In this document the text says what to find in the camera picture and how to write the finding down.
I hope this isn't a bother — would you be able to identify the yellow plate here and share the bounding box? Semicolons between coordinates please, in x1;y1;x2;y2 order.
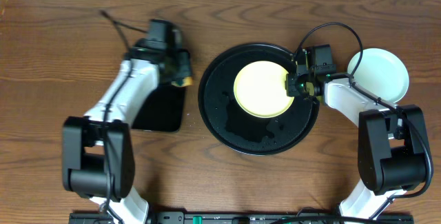
233;61;294;119

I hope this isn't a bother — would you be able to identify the light blue plate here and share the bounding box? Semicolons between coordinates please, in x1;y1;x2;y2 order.
354;48;409;103

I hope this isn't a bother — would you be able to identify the green yellow sponge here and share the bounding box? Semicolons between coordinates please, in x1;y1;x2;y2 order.
172;77;193;88

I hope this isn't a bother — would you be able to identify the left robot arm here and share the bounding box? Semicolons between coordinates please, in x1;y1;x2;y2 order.
62;48;192;223

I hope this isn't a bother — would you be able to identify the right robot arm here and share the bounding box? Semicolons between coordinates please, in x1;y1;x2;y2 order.
285;73;434;223

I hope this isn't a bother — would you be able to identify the black rectangular tray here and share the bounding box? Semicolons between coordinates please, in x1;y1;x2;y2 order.
132;84;187;132

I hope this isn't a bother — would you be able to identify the black round tray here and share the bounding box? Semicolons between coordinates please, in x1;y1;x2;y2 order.
198;43;320;156

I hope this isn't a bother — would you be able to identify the left black cable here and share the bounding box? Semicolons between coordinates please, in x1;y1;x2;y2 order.
99;9;149;224

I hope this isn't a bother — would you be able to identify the black cable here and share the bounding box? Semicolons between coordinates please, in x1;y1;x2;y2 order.
294;22;435;224
99;9;149;224

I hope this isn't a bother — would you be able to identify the right black cable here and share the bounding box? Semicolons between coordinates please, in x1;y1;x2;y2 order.
294;22;435;224

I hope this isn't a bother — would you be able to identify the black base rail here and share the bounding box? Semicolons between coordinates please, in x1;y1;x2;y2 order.
68;210;414;224

